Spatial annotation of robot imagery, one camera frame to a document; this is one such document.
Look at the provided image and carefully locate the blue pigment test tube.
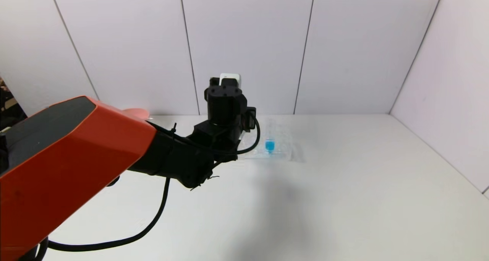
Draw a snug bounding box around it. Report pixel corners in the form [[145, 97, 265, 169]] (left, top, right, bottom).
[[265, 118, 276, 155]]

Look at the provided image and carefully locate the clear acrylic test tube rack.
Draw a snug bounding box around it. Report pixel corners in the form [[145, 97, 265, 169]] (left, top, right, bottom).
[[239, 124, 293, 161]]

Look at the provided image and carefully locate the pink bowl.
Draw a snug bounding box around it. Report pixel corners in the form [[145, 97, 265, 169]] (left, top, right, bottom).
[[121, 108, 150, 120]]

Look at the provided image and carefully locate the dark office chair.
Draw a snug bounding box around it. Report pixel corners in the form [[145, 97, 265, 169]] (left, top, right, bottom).
[[0, 88, 28, 131]]

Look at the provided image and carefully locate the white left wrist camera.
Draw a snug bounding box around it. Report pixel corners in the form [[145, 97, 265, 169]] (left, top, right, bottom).
[[220, 73, 241, 87]]

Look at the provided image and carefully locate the long black camera cable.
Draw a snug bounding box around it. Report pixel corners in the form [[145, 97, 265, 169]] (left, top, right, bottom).
[[48, 116, 261, 252]]

